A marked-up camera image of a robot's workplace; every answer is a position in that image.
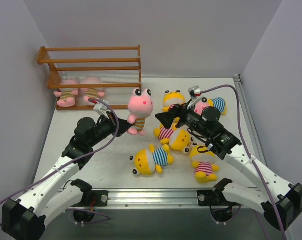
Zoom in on pink plush orange stripes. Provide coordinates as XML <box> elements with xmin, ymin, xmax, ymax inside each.
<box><xmin>53</xmin><ymin>78</ymin><xmax>78</xmax><ymax>108</ymax></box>
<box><xmin>127</xmin><ymin>88</ymin><xmax>154</xmax><ymax>136</ymax></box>

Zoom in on pink plush blue stripes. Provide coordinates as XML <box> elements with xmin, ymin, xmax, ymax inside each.
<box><xmin>194</xmin><ymin>97</ymin><xmax>227</xmax><ymax>115</ymax></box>

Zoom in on pink plush face-down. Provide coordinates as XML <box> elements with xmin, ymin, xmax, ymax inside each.
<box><xmin>81</xmin><ymin>77</ymin><xmax>105</xmax><ymax>106</ymax></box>

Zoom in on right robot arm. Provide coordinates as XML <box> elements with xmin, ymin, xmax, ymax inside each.
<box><xmin>155</xmin><ymin>104</ymin><xmax>302</xmax><ymax>231</ymax></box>

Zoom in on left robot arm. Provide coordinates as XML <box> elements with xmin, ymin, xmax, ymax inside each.
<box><xmin>1</xmin><ymin>112</ymin><xmax>131</xmax><ymax>240</ymax></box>

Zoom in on wooden three-tier shelf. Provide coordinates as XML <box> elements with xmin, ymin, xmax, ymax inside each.
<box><xmin>36</xmin><ymin>45</ymin><xmax>142</xmax><ymax>110</ymax></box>

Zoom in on yellow plush red stripes top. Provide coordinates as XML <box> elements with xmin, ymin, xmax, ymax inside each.
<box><xmin>162</xmin><ymin>90</ymin><xmax>185</xmax><ymax>112</ymax></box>

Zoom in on yellow plush red stripes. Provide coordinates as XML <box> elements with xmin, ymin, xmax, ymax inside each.
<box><xmin>153</xmin><ymin>123</ymin><xmax>194</xmax><ymax>154</ymax></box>
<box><xmin>162</xmin><ymin>90</ymin><xmax>185</xmax><ymax>112</ymax></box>
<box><xmin>189</xmin><ymin>142</ymin><xmax>219</xmax><ymax>184</ymax></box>

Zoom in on yellow plush red stripes middle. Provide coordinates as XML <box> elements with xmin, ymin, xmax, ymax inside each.
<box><xmin>153</xmin><ymin>123</ymin><xmax>194</xmax><ymax>154</ymax></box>

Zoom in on yellow plush red stripes front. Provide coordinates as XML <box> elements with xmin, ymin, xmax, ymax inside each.
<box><xmin>189</xmin><ymin>142</ymin><xmax>219</xmax><ymax>184</ymax></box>

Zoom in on yellow plush blue stripes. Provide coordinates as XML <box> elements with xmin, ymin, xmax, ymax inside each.
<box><xmin>129</xmin><ymin>144</ymin><xmax>174</xmax><ymax>176</ymax></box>

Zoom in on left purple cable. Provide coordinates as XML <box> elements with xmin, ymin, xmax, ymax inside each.
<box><xmin>0</xmin><ymin>98</ymin><xmax>120</xmax><ymax>226</ymax></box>

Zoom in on purple cable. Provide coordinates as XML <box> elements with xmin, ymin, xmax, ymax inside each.
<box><xmin>194</xmin><ymin>84</ymin><xmax>288</xmax><ymax>240</ymax></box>
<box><xmin>0</xmin><ymin>98</ymin><xmax>120</xmax><ymax>226</ymax></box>

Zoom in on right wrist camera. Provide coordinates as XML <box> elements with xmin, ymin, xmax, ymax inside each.
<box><xmin>188</xmin><ymin>85</ymin><xmax>201</xmax><ymax>100</ymax></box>

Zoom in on aluminium right rail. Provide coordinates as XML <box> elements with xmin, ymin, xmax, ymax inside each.
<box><xmin>233</xmin><ymin>74</ymin><xmax>263</xmax><ymax>160</ymax></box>

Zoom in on aluminium rail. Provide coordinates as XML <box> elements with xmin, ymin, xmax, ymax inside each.
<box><xmin>63</xmin><ymin>187</ymin><xmax>261</xmax><ymax>208</ymax></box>
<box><xmin>233</xmin><ymin>74</ymin><xmax>263</xmax><ymax>160</ymax></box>

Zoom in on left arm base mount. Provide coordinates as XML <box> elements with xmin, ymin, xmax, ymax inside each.
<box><xmin>89</xmin><ymin>190</ymin><xmax>109</xmax><ymax>207</ymax></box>

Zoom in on aluminium front rail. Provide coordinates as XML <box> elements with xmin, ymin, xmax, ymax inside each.
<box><xmin>63</xmin><ymin>187</ymin><xmax>261</xmax><ymax>208</ymax></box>

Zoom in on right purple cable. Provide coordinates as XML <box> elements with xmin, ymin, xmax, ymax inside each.
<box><xmin>194</xmin><ymin>84</ymin><xmax>288</xmax><ymax>240</ymax></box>

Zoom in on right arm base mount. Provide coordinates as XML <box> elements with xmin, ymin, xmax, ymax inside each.
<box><xmin>197</xmin><ymin>189</ymin><xmax>216</xmax><ymax>207</ymax></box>

